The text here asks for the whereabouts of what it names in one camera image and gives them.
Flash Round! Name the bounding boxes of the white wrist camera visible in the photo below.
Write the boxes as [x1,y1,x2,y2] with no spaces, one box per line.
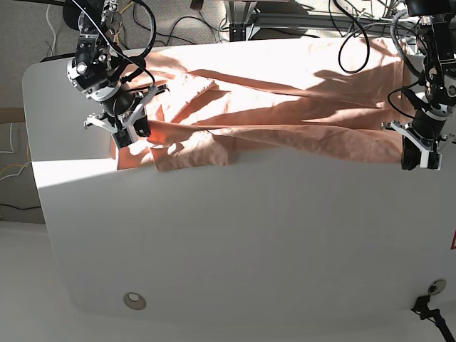
[420,150,442,171]
[111,126,138,150]

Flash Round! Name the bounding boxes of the white cable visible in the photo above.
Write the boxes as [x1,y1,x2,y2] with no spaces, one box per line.
[45,3,58,58]

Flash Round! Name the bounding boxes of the peach pink T-shirt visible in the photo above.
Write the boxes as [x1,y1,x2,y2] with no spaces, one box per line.
[110,38,412,172]

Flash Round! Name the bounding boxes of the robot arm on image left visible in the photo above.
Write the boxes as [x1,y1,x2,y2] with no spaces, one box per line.
[66,1,166,147]

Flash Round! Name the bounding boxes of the round metal table grommet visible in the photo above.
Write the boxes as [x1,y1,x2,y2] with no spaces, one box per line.
[123,292,147,311]

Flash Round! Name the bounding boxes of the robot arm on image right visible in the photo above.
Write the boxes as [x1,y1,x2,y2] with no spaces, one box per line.
[382,1,455,170]

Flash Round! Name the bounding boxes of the black cable clamp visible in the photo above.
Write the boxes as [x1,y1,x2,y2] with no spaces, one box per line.
[411,295,455,342]

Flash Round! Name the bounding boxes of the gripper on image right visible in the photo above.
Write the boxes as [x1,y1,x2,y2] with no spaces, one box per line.
[380,108,455,170]

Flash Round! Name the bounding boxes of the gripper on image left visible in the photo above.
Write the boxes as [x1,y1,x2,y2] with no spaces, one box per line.
[83,84,168,138]

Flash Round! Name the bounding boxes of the aluminium frame post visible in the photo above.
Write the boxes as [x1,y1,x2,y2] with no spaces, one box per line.
[224,1,257,42]

